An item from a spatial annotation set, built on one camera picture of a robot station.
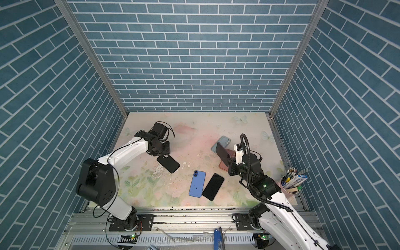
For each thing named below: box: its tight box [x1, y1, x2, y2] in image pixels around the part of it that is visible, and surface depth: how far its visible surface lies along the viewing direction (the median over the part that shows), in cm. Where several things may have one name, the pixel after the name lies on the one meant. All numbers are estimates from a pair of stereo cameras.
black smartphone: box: [202, 172, 225, 202], surface depth 88 cm
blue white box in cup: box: [282, 174, 309, 189], surface depth 72 cm
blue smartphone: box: [188, 170, 207, 198], surface depth 88 cm
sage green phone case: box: [210, 135, 232, 154], surface depth 107 cm
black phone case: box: [156, 154, 181, 174], surface depth 96 cm
